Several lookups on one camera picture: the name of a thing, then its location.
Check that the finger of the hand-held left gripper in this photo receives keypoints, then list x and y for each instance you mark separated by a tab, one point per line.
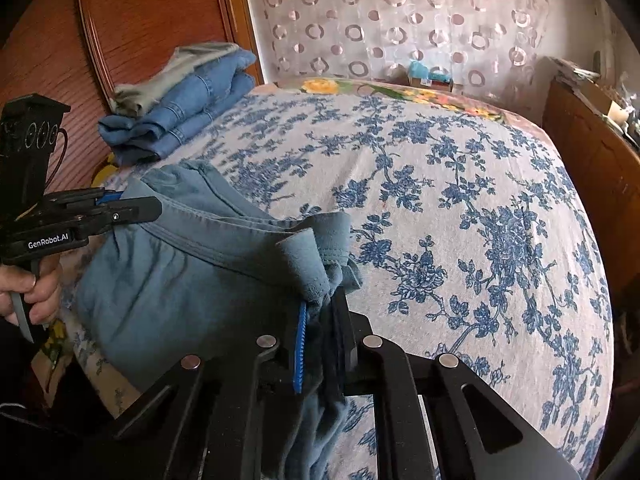
107	199
130	212

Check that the colourful flower print blanket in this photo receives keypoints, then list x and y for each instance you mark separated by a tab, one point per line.
325	85

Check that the sheer curtain with circles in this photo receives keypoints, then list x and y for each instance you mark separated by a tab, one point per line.
400	10

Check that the person's left forearm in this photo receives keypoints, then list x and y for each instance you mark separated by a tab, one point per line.
30	410

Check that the folded grey garment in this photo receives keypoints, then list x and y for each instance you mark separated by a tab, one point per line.
150	87

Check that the pile of clutter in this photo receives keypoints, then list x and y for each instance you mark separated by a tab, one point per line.
600	95

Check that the wooden headboard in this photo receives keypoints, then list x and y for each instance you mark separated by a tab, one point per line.
150	10

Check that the teal blue pants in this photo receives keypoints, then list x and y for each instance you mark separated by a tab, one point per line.
175	285

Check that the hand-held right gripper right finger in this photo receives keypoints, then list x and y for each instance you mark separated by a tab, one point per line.
345	325

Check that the folded blue denim jeans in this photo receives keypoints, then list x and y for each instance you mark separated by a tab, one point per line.
195	105

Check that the small cardboard box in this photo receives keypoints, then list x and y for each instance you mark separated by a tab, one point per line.
435	84

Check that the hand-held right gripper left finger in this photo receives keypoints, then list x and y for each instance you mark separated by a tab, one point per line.
300	350

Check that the wooden cabinet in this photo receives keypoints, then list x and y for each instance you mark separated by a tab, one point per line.
590	170

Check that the blue floral bed sheet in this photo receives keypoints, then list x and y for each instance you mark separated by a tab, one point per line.
450	210

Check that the person's left hand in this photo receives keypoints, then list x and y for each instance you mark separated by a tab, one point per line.
47	290

